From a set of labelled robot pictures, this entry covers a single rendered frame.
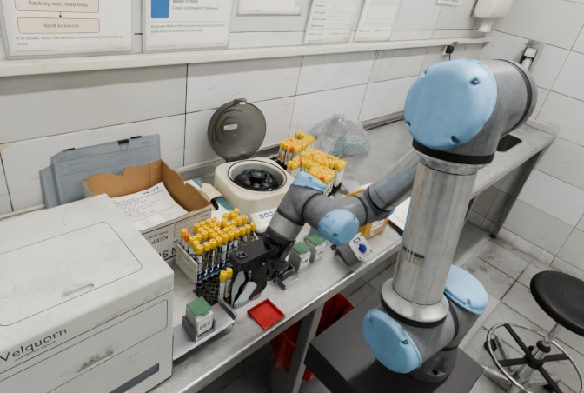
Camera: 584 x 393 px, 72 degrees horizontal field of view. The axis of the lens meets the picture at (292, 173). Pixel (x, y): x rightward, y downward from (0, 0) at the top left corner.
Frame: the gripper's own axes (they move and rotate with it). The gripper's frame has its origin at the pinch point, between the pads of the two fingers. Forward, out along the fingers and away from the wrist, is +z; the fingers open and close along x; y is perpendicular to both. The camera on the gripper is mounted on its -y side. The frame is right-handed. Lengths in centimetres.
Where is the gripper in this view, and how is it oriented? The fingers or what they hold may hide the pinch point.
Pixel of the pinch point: (234, 303)
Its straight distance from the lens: 100.3
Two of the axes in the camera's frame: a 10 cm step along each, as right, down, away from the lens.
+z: -5.0, 8.6, 1.0
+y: 5.3, 2.1, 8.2
